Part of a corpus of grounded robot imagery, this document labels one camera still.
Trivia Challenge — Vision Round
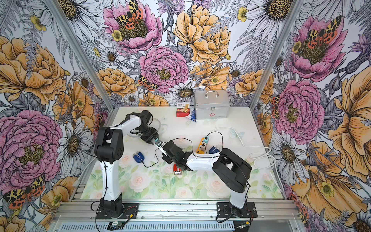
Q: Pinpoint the blue device on right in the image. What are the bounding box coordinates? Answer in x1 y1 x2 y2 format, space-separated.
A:
208 146 220 154

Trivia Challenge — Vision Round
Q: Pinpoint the black charger cable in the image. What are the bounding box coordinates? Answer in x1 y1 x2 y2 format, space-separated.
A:
143 136 193 169

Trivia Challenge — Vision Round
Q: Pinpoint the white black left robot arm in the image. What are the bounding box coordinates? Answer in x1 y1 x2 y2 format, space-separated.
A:
94 110 162 219

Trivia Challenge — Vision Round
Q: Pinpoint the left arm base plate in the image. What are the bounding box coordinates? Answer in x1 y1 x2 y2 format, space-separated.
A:
96 203 139 220

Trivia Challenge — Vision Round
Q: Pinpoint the blue device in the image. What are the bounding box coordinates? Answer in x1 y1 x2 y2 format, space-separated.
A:
133 151 145 163
208 146 220 154

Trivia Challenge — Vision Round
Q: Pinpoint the teal USB charger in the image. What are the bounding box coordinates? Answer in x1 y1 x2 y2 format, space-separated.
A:
202 136 209 146

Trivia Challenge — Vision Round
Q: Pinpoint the orange power strip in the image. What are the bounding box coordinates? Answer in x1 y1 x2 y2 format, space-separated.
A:
196 139 207 154

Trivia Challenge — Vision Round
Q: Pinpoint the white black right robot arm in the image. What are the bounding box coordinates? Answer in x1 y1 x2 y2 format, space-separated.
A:
159 140 252 209

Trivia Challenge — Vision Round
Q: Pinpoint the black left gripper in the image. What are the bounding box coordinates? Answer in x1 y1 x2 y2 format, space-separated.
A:
136 124 158 145

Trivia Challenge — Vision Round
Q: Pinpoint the white cord on right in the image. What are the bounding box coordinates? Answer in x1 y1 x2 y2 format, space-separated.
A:
207 127 283 192

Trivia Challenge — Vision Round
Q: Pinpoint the grey power strip cord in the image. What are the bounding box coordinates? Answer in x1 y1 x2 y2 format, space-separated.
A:
127 115 163 137

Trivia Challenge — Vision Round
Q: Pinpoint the aluminium front rail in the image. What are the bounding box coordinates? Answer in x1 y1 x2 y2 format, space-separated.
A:
52 198 300 222

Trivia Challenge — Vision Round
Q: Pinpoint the blue device on left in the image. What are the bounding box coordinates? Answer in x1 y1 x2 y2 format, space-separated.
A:
133 151 145 163

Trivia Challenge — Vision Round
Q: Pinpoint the red white bandage box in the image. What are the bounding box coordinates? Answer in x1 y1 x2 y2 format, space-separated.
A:
176 101 190 118

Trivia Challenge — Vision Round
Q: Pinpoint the silver first aid case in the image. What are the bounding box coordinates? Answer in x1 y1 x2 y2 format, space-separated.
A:
195 90 230 120

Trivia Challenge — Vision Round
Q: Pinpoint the blue white tissue pack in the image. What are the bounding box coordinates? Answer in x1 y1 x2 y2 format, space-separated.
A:
186 108 197 122

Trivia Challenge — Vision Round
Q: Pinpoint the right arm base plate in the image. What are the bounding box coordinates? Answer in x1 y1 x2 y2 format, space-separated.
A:
216 202 258 218

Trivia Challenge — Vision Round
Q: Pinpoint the white power strip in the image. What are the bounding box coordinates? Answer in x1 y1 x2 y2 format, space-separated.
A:
153 138 167 155

